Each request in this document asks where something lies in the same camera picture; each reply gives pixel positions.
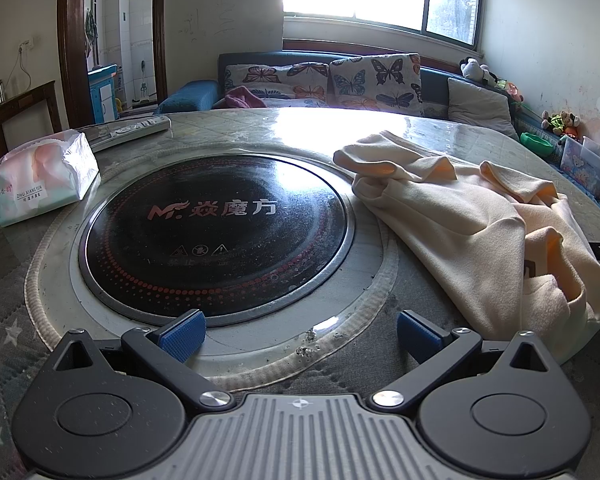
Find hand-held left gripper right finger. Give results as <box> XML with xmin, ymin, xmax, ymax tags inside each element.
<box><xmin>371</xmin><ymin>310</ymin><xmax>568</xmax><ymax>408</ymax></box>

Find hanging towel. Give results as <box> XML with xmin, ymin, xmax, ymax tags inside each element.
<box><xmin>84</xmin><ymin>9</ymin><xmax>99</xmax><ymax>57</ymax></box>

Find blue cabinet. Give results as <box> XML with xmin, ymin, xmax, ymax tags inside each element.
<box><xmin>89</xmin><ymin>64</ymin><xmax>121</xmax><ymax>123</ymax></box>

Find white power cable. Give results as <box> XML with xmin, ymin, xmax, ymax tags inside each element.
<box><xmin>6</xmin><ymin>46</ymin><xmax>33</xmax><ymax>95</ymax></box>

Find square butterfly print cushion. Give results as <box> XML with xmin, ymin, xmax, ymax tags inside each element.
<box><xmin>329</xmin><ymin>53</ymin><xmax>425</xmax><ymax>116</ymax></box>

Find black round induction cooktop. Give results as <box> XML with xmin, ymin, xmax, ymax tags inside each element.
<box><xmin>78</xmin><ymin>152</ymin><xmax>356</xmax><ymax>317</ymax></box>

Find round clear cooktop surround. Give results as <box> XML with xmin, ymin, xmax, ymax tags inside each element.
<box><xmin>24</xmin><ymin>146</ymin><xmax>401</xmax><ymax>393</ymax></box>

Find soft tissue pack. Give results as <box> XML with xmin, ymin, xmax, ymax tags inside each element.
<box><xmin>0</xmin><ymin>129</ymin><xmax>101</xmax><ymax>227</ymax></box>

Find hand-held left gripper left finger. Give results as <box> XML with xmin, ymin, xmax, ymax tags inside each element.
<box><xmin>50</xmin><ymin>310</ymin><xmax>233</xmax><ymax>408</ymax></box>

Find pink cloth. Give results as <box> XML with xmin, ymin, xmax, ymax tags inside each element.
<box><xmin>212</xmin><ymin>85</ymin><xmax>268</xmax><ymax>110</ymax></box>

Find green bowl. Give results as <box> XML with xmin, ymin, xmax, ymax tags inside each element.
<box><xmin>520</xmin><ymin>132</ymin><xmax>555</xmax><ymax>156</ymax></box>

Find blue sofa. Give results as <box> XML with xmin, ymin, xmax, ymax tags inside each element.
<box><xmin>155</xmin><ymin>51</ymin><xmax>526</xmax><ymax>142</ymax></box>

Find dark wooden door frame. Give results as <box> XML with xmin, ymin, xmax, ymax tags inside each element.
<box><xmin>57</xmin><ymin>0</ymin><xmax>168</xmax><ymax>133</ymax></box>

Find small plush toys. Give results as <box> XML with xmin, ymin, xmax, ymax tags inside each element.
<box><xmin>540</xmin><ymin>109</ymin><xmax>582</xmax><ymax>137</ymax></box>

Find grey pillow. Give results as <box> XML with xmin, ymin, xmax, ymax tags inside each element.
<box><xmin>447</xmin><ymin>77</ymin><xmax>521</xmax><ymax>141</ymax></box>

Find grey quilted star table cover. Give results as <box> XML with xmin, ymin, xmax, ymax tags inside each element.
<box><xmin>0</xmin><ymin>106</ymin><xmax>600</xmax><ymax>480</ymax></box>

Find wide butterfly print cushion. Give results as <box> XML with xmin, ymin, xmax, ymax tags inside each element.
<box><xmin>224</xmin><ymin>61</ymin><xmax>331</xmax><ymax>106</ymax></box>

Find dark wooden sideboard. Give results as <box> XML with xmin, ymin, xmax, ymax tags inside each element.
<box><xmin>0</xmin><ymin>81</ymin><xmax>63</xmax><ymax>161</ymax></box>

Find cream sweatshirt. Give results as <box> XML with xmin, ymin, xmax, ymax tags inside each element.
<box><xmin>333</xmin><ymin>130</ymin><xmax>600</xmax><ymax>365</ymax></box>

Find panda plush toy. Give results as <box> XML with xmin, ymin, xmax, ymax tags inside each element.
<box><xmin>460</xmin><ymin>57</ymin><xmax>497</xmax><ymax>86</ymax></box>

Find clear plastic storage box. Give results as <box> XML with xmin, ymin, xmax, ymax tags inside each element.
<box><xmin>560</xmin><ymin>136</ymin><xmax>600</xmax><ymax>187</ymax></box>

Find white remote control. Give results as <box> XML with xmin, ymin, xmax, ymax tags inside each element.
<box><xmin>87</xmin><ymin>115</ymin><xmax>172</xmax><ymax>153</ymax></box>

